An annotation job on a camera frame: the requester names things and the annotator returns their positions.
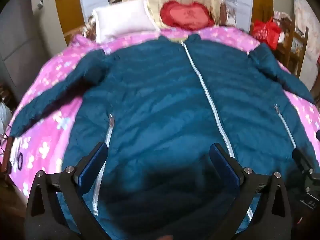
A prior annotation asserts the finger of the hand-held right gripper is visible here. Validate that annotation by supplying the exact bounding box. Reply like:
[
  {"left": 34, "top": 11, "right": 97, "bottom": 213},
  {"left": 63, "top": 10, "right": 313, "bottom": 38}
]
[{"left": 292, "top": 148, "right": 314, "bottom": 178}]

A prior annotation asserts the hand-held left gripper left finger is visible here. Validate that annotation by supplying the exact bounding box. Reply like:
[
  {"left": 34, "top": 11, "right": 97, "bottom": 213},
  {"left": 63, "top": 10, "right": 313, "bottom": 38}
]
[{"left": 25, "top": 141, "right": 109, "bottom": 240}]

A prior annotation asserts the white pillow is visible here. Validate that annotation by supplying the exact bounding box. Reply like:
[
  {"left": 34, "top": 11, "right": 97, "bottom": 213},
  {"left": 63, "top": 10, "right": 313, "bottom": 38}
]
[{"left": 91, "top": 0, "right": 161, "bottom": 43}]

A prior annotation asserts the grey wardrobe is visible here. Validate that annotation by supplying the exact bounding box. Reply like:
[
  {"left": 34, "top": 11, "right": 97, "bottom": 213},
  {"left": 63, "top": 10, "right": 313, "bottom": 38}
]
[{"left": 0, "top": 0, "right": 58, "bottom": 102}]

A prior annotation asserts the red heart-shaped pillow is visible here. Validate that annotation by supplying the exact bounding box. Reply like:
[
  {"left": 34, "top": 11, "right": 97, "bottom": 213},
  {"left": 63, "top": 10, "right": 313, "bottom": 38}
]
[{"left": 160, "top": 0, "right": 215, "bottom": 30}]

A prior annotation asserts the wooden headboard with white panels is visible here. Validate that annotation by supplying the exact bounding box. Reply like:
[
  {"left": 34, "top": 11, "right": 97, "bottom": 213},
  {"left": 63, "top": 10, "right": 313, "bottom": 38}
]
[{"left": 55, "top": 0, "right": 273, "bottom": 42}]

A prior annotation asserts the pink floral blanket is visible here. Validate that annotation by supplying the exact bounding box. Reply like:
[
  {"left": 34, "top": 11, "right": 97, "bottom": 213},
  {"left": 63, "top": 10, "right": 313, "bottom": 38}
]
[{"left": 9, "top": 26, "right": 320, "bottom": 205}]

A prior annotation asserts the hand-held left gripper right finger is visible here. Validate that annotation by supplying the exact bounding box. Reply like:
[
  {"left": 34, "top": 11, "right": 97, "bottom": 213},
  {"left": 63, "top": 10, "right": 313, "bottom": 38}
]
[{"left": 209, "top": 143, "right": 293, "bottom": 240}]

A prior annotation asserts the white plastic bag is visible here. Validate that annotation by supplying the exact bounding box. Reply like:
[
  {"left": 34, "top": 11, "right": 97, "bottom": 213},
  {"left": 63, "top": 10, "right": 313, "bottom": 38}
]
[{"left": 0, "top": 101, "right": 13, "bottom": 133}]

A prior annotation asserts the wooden chair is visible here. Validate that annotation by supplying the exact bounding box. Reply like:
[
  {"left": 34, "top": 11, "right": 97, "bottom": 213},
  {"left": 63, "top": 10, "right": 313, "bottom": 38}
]
[{"left": 274, "top": 12, "right": 309, "bottom": 78}]

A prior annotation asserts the red printed shopping bag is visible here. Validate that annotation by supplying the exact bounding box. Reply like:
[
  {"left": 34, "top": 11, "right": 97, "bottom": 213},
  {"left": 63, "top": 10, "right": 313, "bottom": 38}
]
[{"left": 251, "top": 17, "right": 282, "bottom": 50}]

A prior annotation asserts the teal puffer jacket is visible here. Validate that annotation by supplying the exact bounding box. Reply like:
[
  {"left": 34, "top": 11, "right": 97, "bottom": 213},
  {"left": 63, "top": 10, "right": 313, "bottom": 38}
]
[{"left": 10, "top": 34, "right": 320, "bottom": 240}]

